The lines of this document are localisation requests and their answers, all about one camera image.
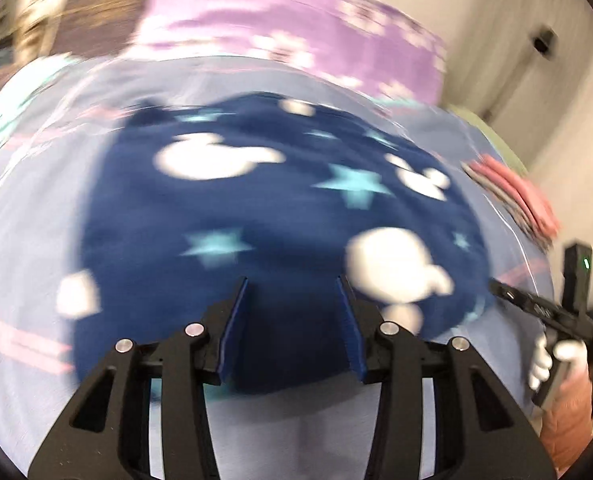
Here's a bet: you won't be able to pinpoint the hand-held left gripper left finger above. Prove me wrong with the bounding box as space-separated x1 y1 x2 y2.
29 276 250 480

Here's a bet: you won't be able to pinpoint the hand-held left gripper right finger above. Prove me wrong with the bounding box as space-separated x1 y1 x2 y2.
336 275 558 480

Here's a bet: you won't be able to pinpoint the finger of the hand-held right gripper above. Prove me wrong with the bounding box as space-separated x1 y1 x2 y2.
489 279 568 329

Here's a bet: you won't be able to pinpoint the navy star print pajama jacket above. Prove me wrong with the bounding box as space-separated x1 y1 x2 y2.
74 91 494 393

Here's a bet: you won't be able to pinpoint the person's right forearm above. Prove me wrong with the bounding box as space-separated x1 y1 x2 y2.
540 366 593 467

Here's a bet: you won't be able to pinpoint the person's right hand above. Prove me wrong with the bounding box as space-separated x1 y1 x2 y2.
525 335 587 392

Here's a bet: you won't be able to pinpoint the grey floral folded garment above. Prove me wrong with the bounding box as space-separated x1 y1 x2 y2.
519 217 557 251

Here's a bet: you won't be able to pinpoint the pink folded garment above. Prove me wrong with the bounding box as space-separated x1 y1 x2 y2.
462 154 563 238

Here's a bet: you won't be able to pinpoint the black floor lamp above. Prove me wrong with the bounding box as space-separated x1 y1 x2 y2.
532 26 558 55

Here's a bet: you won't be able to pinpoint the purple floral pillow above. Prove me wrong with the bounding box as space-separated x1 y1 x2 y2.
129 0 449 107

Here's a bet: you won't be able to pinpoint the dark tree print headboard cushion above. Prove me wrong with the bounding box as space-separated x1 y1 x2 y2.
51 0 157 57

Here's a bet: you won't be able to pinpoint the beige knitted cloth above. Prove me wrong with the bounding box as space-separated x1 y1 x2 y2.
10 2 60 63

